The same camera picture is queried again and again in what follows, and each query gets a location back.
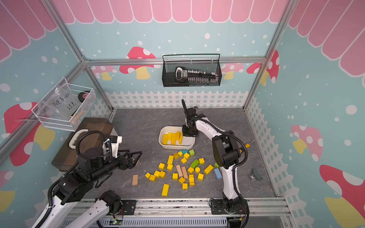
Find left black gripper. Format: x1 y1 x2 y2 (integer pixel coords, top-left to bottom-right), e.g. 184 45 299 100
91 149 143 182

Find yellow cylinder block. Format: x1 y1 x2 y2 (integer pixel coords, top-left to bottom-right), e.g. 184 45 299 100
176 132 181 141

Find thin yellow stick block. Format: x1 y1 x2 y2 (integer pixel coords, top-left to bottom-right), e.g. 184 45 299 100
179 133 183 145

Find long yellow block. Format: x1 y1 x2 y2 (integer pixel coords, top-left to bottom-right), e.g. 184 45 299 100
162 134 168 145
171 133 176 145

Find yellow plank block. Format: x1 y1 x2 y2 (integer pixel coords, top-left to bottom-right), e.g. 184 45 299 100
167 133 173 141

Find small yellow cube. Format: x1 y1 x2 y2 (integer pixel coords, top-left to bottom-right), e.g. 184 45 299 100
199 158 205 165

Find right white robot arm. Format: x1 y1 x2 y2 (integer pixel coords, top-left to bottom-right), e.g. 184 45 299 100
182 99 250 228

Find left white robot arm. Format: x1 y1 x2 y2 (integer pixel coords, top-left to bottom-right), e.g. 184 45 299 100
33 130 143 228

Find white plastic tub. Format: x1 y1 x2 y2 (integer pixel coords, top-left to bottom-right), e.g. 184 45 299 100
159 126 195 150

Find flat wooden block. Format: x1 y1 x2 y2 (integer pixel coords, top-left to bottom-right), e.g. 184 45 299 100
132 174 139 186

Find yellow cube block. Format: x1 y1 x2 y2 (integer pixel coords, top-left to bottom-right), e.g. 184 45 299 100
158 163 165 171

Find yellow upright rectangular block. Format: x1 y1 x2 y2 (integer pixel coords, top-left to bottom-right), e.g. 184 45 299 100
167 155 175 165

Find left natural wooden plank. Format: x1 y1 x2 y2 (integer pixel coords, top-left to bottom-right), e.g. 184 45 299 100
176 165 183 178

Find natural wooden plank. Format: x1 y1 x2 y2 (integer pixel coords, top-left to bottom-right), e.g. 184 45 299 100
181 166 189 179
176 165 183 178

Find large yellow front block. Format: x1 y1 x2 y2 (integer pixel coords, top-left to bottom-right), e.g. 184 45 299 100
162 184 169 197

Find right natural wooden plank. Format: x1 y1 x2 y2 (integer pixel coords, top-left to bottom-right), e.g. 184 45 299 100
181 166 189 179

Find yellow arch block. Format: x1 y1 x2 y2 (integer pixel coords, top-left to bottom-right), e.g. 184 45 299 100
189 174 195 186

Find light blue block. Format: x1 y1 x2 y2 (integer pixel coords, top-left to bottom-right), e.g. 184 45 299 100
214 168 222 179

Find socket wrench set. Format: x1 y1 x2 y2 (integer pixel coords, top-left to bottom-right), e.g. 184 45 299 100
175 67 220 86

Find yellow black screwdriver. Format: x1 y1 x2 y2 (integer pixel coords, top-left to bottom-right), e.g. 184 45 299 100
240 140 255 153

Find small grey metal clip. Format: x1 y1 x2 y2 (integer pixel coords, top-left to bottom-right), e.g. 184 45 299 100
248 168 263 181

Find black tape roll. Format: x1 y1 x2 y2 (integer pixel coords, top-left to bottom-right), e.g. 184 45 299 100
78 91 90 103

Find black wire mesh basket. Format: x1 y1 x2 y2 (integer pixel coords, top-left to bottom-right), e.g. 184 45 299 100
162 54 222 87

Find brown toolbox with white handle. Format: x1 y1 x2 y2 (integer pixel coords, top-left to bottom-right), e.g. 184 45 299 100
51 117 117 172

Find clear wall-mounted bin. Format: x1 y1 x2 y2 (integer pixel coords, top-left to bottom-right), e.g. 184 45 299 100
31 78 97 132

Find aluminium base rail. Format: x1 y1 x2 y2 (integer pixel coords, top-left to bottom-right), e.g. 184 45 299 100
56 198 289 228

